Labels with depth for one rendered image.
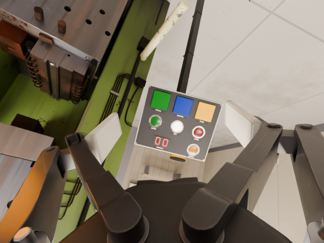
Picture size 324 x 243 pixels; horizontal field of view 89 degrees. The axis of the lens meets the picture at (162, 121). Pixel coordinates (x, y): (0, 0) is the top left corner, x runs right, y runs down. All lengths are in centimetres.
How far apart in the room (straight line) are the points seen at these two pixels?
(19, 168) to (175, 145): 58
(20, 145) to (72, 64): 37
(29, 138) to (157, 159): 429
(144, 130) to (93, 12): 58
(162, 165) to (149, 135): 416
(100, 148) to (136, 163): 457
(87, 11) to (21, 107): 68
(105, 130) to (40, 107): 110
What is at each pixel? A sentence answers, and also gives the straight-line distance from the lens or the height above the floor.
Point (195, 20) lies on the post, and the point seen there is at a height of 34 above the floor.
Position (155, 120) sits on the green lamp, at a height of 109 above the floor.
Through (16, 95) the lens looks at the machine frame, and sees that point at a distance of 130.
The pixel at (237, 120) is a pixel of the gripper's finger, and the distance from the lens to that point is 17.
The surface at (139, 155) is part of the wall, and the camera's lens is 475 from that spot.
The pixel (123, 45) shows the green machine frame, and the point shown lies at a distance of 114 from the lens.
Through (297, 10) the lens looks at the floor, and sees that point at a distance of 171.
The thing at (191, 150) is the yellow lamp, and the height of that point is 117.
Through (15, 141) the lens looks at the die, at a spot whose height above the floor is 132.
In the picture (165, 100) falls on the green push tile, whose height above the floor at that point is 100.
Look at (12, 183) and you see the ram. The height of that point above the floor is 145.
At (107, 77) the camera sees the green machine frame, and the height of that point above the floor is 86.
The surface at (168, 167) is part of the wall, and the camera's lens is 494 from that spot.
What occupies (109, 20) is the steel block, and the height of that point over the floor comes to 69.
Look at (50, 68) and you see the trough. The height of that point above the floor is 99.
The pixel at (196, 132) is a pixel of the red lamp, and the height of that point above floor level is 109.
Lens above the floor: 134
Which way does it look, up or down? 20 degrees down
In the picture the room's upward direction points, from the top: 166 degrees counter-clockwise
